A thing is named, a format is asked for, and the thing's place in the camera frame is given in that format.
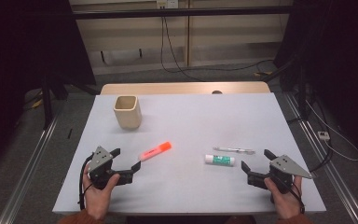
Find person's left hand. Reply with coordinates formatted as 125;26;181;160
82;164;121;221

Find orange highlighter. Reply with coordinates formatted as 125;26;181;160
138;141;172;162

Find white wall outlet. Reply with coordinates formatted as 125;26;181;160
156;0;180;9

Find black horizontal bar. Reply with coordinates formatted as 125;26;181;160
71;5;293;21

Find black metal stand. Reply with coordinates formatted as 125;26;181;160
40;74;69;130

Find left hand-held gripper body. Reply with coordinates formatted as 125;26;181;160
88;146;134;190

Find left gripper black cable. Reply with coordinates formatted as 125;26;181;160
78;154;95;211

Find white cable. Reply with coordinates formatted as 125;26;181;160
304;99;358;162

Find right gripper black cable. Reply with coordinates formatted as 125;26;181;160
290;181;306;215

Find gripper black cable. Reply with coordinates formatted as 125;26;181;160
290;181;306;215
78;154;95;211

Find beige pen holder cup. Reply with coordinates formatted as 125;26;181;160
113;94;143;131

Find metal floor rail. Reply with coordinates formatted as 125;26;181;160
283;92;358;224
0;115;60;224

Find person's right hand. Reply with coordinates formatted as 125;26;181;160
263;175;306;220

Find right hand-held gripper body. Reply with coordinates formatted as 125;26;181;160
247;154;313;195

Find white green glue stick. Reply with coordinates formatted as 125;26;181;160
204;154;236;167

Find black curtain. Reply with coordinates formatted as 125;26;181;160
0;0;97;176
273;0;358;160

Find wooden table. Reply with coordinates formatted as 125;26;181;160
100;81;271;96

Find clear grey pen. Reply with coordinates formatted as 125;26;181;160
212;146;256;155

